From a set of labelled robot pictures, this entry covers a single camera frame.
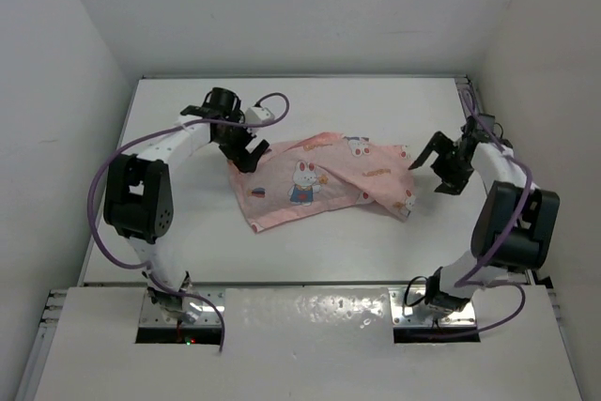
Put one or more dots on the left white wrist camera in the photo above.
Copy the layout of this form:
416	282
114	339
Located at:
257	116

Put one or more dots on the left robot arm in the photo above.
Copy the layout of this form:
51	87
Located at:
138	200

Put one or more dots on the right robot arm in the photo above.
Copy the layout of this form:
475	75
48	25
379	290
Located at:
440	295

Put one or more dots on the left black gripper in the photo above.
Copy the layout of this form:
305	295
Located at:
245	161

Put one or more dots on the metal base plate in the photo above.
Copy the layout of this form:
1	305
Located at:
422	317
163	310

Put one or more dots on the pink bunny pillowcase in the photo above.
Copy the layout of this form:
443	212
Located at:
326	172

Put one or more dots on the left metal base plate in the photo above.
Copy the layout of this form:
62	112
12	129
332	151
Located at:
163	310

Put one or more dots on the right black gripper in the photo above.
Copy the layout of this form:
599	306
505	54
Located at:
449	162

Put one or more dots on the right aluminium rail frame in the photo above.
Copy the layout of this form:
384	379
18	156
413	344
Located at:
515	225

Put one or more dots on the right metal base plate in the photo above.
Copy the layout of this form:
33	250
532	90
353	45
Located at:
422	317

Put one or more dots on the white front cover panel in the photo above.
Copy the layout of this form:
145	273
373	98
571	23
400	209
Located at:
305	344

